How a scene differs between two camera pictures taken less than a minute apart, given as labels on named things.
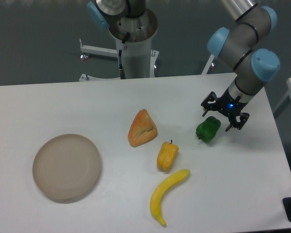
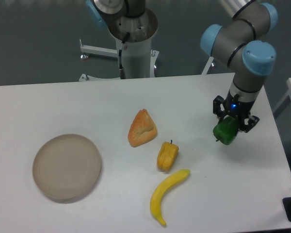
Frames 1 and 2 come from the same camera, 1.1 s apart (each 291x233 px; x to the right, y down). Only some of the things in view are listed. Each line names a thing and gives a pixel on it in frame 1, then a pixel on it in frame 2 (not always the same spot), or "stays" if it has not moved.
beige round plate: [67, 168] stays
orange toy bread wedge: [142, 129] stays
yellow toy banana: [155, 197] stays
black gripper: [228, 105] -> [240, 110]
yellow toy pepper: [167, 156] stays
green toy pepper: [207, 130] -> [226, 130]
